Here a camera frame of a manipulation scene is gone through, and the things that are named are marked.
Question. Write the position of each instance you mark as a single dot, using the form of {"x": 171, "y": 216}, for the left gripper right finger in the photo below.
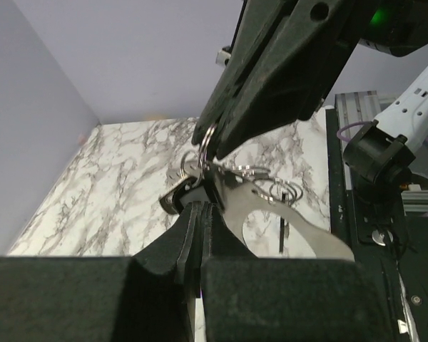
{"x": 247, "y": 298}

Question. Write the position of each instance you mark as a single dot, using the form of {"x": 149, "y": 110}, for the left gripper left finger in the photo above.
{"x": 146, "y": 297}

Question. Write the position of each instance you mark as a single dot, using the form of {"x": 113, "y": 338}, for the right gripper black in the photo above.
{"x": 398, "y": 28}

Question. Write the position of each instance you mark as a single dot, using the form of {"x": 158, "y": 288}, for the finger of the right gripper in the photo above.
{"x": 257, "y": 23}
{"x": 297, "y": 70}

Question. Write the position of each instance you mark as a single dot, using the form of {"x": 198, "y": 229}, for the silver protractor key organizer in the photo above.
{"x": 237, "y": 201}

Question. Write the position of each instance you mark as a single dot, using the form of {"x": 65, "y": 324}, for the metal keyring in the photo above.
{"x": 270, "y": 188}

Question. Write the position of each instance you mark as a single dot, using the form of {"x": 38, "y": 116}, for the black key tag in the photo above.
{"x": 181, "y": 194}

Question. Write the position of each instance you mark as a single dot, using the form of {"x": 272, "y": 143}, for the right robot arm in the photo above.
{"x": 407, "y": 117}

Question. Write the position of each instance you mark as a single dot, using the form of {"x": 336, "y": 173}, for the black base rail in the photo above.
{"x": 371, "y": 211}

